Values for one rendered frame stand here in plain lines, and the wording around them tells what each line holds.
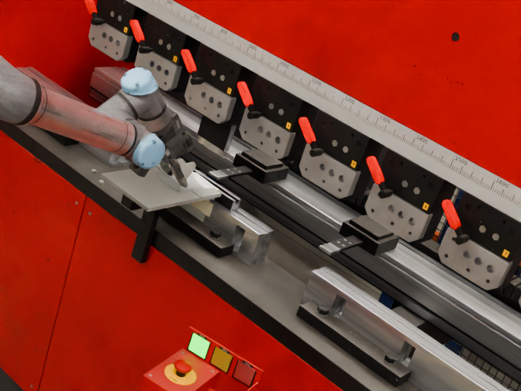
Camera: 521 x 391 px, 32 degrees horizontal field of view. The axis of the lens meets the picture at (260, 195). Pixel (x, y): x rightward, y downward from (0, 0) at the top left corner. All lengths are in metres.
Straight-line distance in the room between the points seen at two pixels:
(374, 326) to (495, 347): 0.33
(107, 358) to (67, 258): 0.31
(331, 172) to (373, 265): 0.39
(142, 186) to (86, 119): 0.45
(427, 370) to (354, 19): 0.80
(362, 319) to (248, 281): 0.31
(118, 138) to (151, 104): 0.21
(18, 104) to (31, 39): 1.25
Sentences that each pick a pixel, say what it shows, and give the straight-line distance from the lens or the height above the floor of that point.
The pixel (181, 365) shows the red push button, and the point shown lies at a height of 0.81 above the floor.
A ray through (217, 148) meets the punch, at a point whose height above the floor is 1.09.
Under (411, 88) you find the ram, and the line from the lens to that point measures 1.95.
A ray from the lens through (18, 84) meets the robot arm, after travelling 1.73.
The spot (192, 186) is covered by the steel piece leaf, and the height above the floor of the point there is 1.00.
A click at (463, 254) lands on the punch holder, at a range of 1.93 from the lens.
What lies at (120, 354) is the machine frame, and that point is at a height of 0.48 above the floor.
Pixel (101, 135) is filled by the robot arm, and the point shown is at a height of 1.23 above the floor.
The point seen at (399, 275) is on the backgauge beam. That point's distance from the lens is 2.35.
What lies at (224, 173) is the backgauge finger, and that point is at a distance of 2.44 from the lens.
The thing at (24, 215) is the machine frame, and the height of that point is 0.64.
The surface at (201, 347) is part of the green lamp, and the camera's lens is 2.05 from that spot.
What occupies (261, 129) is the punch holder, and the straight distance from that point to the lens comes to 2.20.
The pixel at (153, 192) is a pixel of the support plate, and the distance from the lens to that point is 2.22.
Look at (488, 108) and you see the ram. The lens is 1.87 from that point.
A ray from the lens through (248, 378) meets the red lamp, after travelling 2.01.
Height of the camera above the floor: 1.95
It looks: 23 degrees down
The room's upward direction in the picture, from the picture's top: 19 degrees clockwise
